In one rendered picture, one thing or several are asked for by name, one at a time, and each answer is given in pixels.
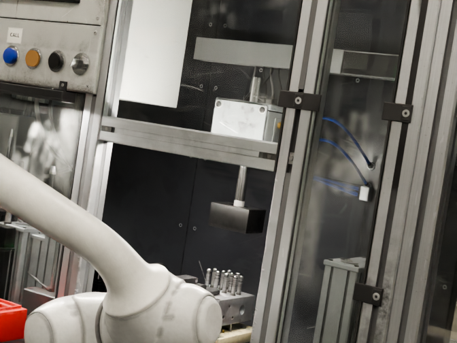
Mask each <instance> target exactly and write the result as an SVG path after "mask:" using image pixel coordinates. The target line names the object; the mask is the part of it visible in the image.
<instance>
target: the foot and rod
mask: <svg viewBox="0 0 457 343"><path fill-rule="evenodd" d="M249 172H250V167H245V166H239V173H238V178H237V186H236V191H235V200H234V203H231V202H212V203H211V208H210V213H209V222H208V225H209V226H213V227H218V228H222V229H228V230H231V231H236V232H240V233H245V234H247V233H262V232H263V226H264V221H265V212H266V210H264V209H260V208H254V207H250V206H245V205H244V203H245V198H246V190H247V185H248V177H249Z"/></svg>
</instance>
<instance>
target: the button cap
mask: <svg viewBox="0 0 457 343"><path fill-rule="evenodd" d="M15 59H16V51H15V50H14V49H13V48H6V49H5V51H4V53H3V60H4V61H5V62H6V63H9V64H10V63H13V62H14V61H15Z"/></svg>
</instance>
